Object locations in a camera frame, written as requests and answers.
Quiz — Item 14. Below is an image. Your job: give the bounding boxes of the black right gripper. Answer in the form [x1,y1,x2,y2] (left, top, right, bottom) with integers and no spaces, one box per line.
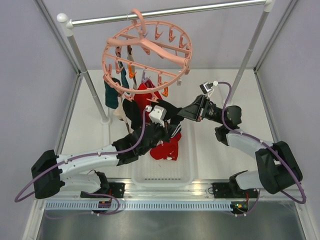
[174,94,225,125]

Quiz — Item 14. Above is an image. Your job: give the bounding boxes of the red sock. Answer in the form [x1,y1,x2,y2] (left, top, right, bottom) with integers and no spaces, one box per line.
[163,132,182,161]
[133,79,162,106]
[150,142,174,160]

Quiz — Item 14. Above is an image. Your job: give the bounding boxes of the black sock white stripes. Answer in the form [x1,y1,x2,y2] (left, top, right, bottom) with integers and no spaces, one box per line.
[156,99,184,132]

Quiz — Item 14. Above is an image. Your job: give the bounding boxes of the pink round clip hanger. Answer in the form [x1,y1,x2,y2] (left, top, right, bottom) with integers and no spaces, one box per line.
[101,22,182,102]

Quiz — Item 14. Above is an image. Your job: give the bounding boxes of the cream brown sock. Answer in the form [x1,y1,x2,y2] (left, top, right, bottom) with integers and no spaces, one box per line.
[127,45,137,89]

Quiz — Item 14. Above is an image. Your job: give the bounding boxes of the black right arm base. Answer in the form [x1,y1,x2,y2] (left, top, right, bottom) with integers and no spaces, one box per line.
[211,171,258,199]

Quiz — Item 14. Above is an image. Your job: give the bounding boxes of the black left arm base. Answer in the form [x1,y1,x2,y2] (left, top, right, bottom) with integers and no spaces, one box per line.
[80,171,125,199]

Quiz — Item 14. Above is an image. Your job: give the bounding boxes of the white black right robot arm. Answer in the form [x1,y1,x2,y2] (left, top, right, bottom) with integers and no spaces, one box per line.
[178,94,303,198]

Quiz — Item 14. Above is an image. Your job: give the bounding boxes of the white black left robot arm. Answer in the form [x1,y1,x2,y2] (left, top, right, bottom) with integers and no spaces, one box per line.
[31,123,182,199]

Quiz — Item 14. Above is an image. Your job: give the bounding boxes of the white plastic basket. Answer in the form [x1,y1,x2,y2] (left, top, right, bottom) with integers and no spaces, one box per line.
[131,121,196,188]

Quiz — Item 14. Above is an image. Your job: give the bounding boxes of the teal sock left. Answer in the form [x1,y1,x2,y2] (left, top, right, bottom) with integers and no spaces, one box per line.
[104,81,119,110]

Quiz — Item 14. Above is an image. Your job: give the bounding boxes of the white metal drying rack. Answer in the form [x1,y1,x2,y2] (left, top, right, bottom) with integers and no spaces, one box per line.
[56,0,275,125]

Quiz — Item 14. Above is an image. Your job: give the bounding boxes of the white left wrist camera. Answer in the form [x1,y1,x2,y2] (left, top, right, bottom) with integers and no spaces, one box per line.
[145,105,167,128]

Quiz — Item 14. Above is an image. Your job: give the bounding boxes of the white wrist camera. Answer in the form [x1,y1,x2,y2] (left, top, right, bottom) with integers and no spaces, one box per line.
[145,105,167,128]
[199,81,219,98]

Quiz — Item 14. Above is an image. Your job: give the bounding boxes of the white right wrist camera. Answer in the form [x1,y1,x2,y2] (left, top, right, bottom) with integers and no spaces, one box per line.
[199,81,219,98]

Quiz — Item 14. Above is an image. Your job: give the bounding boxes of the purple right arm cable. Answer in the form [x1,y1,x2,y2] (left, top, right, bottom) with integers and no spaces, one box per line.
[216,81,307,205]

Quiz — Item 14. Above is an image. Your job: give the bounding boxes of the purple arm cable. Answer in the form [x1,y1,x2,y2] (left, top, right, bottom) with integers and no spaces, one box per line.
[14,106,151,203]
[216,81,307,205]

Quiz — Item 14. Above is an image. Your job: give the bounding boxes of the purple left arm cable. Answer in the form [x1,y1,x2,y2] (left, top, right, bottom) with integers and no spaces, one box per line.
[14,106,151,203]

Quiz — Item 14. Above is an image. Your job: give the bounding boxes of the white slotted cable duct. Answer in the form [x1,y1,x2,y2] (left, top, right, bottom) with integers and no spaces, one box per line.
[45,200,233,212]

